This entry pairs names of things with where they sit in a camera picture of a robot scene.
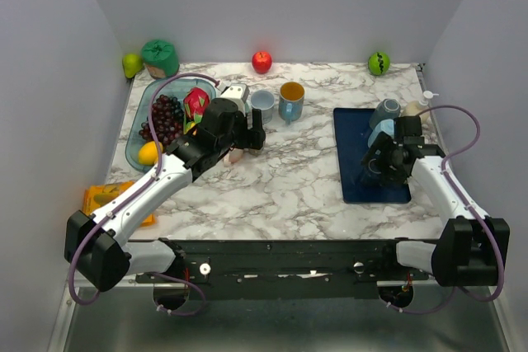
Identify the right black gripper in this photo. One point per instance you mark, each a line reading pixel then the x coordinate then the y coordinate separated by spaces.
pixel 384 143

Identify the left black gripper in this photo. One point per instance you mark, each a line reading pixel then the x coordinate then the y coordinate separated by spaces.
pixel 258 133

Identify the dark blue mug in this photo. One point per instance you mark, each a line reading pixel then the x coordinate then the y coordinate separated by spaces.
pixel 371 174

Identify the pink mug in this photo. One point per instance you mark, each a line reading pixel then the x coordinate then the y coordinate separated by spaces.
pixel 233 156

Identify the grey blue mug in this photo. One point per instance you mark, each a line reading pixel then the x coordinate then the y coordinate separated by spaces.
pixel 264 101

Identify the light blue faceted mug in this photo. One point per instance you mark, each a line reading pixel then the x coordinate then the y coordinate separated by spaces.
pixel 384 126

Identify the blue butterfly mug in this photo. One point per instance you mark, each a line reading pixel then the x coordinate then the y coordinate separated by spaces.
pixel 291 102

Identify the dark teal mug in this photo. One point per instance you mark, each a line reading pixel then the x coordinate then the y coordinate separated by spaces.
pixel 387 109

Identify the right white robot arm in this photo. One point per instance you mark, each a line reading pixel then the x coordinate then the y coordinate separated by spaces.
pixel 472 247

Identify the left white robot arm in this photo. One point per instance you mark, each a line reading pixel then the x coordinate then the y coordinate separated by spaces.
pixel 98 245

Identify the dark blue tray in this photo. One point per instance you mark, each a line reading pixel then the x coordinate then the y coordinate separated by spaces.
pixel 352 130

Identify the cream soap pump bottle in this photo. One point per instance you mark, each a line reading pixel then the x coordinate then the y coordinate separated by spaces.
pixel 417 106

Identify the red dragon fruit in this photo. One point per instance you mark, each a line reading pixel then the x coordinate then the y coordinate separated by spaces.
pixel 195 104

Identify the red apple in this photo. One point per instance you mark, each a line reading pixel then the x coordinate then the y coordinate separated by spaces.
pixel 261 62

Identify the dark purple grapes bunch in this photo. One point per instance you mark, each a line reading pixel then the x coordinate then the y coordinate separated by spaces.
pixel 168 119

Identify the teal transparent fruit tray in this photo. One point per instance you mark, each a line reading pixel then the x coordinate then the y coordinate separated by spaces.
pixel 139 134

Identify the green striped ball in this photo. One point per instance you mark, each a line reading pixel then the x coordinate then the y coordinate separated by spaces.
pixel 378 63

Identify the yellow mango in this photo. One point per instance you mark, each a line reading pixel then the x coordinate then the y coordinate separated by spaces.
pixel 148 154

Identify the green pear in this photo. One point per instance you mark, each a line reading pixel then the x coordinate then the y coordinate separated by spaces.
pixel 132 64

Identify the orange snack bag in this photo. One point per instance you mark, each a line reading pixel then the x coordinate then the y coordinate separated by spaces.
pixel 97 196

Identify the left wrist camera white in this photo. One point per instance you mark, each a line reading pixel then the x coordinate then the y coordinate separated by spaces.
pixel 237 93

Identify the black table front rail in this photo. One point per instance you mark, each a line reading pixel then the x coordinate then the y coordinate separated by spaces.
pixel 291 269

